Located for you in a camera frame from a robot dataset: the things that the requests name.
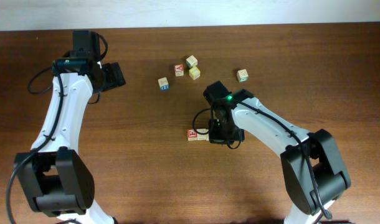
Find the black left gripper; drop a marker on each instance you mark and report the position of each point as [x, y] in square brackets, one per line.
[115, 77]

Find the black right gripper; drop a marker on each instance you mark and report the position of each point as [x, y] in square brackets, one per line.
[215, 137]

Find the blue D wooden block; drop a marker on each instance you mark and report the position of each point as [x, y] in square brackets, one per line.
[202, 135]

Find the red E wooden block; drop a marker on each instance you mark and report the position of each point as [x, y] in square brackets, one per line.
[192, 135]

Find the green V wooden block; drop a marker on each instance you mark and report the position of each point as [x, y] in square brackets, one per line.
[242, 75]

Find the yellow top wooden block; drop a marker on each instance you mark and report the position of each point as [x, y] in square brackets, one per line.
[194, 73]

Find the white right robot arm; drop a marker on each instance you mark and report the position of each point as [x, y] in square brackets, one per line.
[314, 172]

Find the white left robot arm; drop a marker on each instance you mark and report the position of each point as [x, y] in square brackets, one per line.
[54, 179]

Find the blue H wooden block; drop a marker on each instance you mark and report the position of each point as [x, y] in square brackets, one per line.
[163, 84]

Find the red A wooden block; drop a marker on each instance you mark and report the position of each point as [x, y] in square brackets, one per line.
[178, 70]

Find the plain top wooden block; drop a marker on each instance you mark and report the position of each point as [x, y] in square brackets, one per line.
[191, 61]

